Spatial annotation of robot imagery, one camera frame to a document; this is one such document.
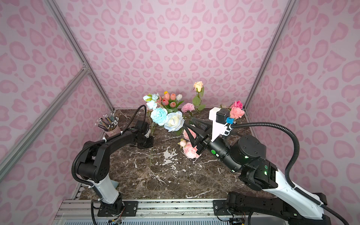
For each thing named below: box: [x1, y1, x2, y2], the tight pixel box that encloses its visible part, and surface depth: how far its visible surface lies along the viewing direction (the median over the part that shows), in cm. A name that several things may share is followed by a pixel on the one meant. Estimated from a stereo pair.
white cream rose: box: [164, 111, 186, 133], surface depth 58 cm
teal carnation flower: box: [150, 107, 168, 127], surface depth 58 cm
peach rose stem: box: [192, 81, 206, 114], surface depth 76 cm
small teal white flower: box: [142, 92, 160, 110], surface depth 57 cm
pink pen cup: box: [94, 112, 122, 138], surface depth 95 cm
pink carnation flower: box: [180, 102, 195, 113], surface depth 75 cm
